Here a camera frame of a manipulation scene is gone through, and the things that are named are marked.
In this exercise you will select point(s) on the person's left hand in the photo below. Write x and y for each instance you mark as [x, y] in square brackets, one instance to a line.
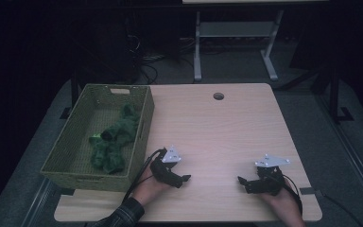
[149, 190]

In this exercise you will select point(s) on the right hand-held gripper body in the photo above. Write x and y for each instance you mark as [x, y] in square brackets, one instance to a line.
[269, 181]

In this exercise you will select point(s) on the green woven basket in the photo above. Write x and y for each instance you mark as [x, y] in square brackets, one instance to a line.
[75, 157]

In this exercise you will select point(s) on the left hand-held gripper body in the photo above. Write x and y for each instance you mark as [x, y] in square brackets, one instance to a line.
[165, 171]

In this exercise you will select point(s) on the person's right hand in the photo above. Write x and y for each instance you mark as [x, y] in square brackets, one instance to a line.
[285, 203]

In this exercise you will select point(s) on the black metal stand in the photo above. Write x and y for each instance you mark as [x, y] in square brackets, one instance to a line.
[334, 94]
[74, 94]

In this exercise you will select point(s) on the green fuzzy sock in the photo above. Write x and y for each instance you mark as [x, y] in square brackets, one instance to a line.
[123, 126]
[107, 156]

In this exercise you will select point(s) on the white metal table frame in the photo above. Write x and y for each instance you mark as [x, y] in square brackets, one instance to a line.
[236, 30]

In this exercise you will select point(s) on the grey tape strip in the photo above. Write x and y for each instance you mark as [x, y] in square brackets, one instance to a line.
[307, 190]

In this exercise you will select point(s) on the metal floor rail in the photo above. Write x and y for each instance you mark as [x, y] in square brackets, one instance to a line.
[39, 201]
[353, 151]

